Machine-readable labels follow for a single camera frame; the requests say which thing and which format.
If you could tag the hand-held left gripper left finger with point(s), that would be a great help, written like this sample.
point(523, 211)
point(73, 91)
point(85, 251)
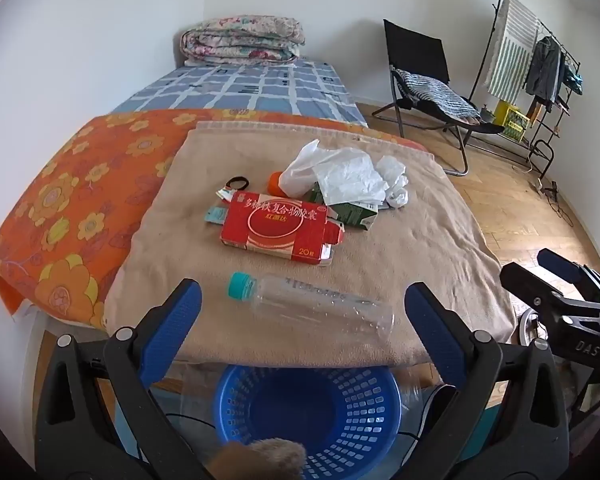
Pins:
point(172, 330)

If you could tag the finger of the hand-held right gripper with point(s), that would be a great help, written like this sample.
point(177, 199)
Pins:
point(525, 280)
point(557, 262)

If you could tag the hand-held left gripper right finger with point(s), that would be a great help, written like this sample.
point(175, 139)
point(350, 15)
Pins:
point(430, 330)

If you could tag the clear plastic bottle teal cap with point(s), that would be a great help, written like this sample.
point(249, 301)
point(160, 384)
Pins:
point(320, 307)

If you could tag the teal wrapper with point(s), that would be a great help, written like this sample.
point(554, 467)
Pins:
point(214, 214)

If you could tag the blue plastic basket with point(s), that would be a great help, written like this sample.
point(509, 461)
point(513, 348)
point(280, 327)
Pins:
point(310, 395)

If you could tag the green drink carton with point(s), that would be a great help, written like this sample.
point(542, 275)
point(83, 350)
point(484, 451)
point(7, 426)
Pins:
point(352, 215)

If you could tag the red medicine box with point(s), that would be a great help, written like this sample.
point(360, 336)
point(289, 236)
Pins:
point(275, 225)

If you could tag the white tissue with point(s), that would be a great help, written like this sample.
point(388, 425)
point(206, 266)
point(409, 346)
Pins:
point(396, 185)

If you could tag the white paper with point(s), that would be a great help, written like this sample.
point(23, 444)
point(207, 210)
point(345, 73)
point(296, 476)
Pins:
point(350, 175)

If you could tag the white round object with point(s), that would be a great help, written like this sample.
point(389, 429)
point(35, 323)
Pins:
point(526, 325)

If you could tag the beige blanket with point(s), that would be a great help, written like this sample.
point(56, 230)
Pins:
point(430, 230)

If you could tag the black drying rack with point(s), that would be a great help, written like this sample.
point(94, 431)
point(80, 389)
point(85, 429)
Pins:
point(555, 125)

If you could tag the yellow crate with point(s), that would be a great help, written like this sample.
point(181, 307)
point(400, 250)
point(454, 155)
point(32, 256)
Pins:
point(511, 120)

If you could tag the brown furry object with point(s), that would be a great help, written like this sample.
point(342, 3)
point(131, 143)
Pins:
point(265, 460)

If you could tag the orange floral blanket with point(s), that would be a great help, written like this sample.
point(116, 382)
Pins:
point(80, 200)

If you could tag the orange bottle cap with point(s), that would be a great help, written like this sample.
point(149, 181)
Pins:
point(274, 184)

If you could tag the teal garment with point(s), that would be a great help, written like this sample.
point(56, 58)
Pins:
point(574, 79)

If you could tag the dark jacket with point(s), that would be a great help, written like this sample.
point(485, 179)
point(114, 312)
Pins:
point(545, 70)

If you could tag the striped cloth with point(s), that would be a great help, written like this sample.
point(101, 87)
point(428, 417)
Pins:
point(437, 92)

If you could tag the striped towel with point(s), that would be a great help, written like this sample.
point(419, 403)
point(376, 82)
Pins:
point(512, 50)

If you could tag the black folding chair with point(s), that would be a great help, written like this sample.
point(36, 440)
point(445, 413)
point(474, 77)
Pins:
point(415, 45)

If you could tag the blue checked bed sheet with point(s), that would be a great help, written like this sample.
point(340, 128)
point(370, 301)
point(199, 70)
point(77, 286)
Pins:
point(260, 85)

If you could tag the folded floral quilt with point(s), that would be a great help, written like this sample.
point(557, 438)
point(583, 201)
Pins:
point(240, 40)

